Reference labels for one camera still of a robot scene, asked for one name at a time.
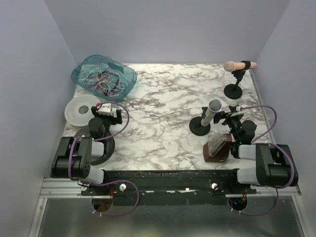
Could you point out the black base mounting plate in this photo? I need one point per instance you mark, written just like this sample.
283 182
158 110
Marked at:
170 187

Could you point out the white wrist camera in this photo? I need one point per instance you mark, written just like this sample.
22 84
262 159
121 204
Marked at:
107 110
240 111

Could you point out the brown wooden metronome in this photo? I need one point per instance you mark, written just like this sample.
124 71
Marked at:
217 149

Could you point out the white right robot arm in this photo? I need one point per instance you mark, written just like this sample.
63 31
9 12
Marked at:
274 165

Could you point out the black stand of silver microphone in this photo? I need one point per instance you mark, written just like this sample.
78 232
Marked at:
195 125

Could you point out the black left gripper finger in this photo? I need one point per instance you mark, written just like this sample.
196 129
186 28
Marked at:
117 117
94 111

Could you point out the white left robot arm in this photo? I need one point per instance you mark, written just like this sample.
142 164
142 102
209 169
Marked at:
77 157

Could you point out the white perforated spool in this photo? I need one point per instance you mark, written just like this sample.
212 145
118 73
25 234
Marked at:
78 110

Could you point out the dark grey perforated spool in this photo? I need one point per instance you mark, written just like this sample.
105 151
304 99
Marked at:
109 146

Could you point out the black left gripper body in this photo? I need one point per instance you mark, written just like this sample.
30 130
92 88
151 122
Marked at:
106 116

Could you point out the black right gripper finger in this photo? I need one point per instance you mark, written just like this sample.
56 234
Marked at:
233 109
219 116

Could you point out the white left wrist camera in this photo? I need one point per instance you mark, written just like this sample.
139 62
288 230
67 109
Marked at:
107 110

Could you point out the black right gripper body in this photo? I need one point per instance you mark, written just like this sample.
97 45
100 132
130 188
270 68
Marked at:
227 116

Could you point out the aluminium rail frame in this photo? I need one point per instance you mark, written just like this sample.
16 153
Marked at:
64 188

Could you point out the silver mesh microphone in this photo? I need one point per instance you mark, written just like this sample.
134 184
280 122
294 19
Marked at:
210 111

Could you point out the teal transparent plastic bin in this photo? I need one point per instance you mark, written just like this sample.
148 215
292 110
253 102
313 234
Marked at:
104 77

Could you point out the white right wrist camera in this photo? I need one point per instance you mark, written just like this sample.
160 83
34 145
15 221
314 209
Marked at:
240 111

